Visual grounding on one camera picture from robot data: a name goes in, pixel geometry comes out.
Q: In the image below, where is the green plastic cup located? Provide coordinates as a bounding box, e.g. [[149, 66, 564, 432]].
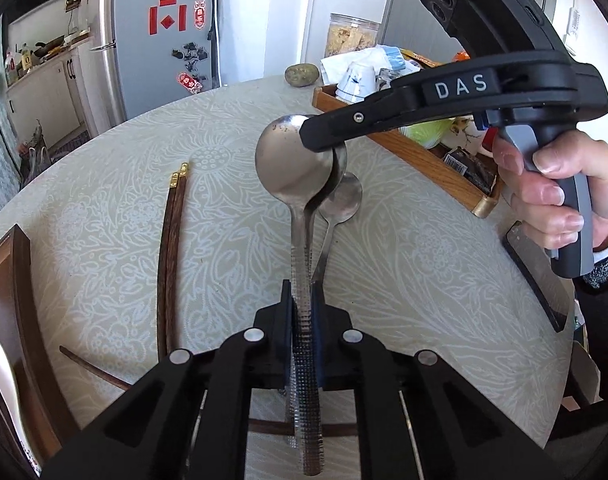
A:
[[401, 119, 457, 147]]

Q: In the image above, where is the dark wooden tray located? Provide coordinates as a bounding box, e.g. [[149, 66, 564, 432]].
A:
[[0, 224, 82, 478]]

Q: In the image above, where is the small steel spoon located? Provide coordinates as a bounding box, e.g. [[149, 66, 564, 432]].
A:
[[310, 171, 363, 283]]

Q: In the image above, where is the black wok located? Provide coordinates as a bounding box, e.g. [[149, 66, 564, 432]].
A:
[[34, 35, 67, 56]]

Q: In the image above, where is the plastic bags bundle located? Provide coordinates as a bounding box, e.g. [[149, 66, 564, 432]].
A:
[[16, 120, 52, 181]]

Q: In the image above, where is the white tissue packet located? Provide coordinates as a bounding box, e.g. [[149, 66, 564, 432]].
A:
[[320, 44, 425, 86]]

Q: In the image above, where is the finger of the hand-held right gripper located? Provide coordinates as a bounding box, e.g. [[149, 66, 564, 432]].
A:
[[301, 85, 425, 151]]

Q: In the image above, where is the light wooden tray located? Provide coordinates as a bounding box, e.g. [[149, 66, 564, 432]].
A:
[[312, 82, 504, 218]]

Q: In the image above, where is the silver refrigerator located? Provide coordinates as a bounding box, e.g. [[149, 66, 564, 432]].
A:
[[86, 0, 222, 123]]

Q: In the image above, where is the black snack packet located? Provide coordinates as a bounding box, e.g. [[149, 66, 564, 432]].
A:
[[444, 147, 499, 196]]

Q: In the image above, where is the orange snack packet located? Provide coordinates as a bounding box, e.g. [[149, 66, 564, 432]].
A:
[[404, 49, 470, 67]]

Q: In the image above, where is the white kitchen cabinet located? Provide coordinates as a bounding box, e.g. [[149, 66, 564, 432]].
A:
[[6, 35, 92, 158]]

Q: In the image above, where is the white ceramic spoon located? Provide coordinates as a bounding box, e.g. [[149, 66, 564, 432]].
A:
[[0, 334, 35, 467]]

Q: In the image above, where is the person's right hand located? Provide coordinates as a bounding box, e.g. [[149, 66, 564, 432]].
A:
[[492, 129, 608, 261]]

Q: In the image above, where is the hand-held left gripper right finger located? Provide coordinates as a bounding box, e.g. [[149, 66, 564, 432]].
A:
[[311, 284, 559, 480]]

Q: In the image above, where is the white cup blue print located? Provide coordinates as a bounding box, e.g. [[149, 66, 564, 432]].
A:
[[334, 62, 379, 103]]

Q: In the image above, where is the person's dark clothing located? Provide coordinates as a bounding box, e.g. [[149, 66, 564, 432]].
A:
[[554, 285, 608, 451]]

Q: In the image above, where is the clear cracker jar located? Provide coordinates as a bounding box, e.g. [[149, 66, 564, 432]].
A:
[[325, 12, 382, 61]]

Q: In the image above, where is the large steel spoon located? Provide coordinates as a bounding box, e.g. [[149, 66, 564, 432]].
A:
[[285, 140, 348, 450], [255, 114, 335, 477]]

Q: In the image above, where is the brown potato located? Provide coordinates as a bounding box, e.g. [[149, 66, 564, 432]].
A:
[[284, 63, 321, 89]]

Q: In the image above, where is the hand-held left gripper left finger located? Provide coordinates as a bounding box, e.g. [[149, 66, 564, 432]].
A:
[[41, 280, 295, 480]]

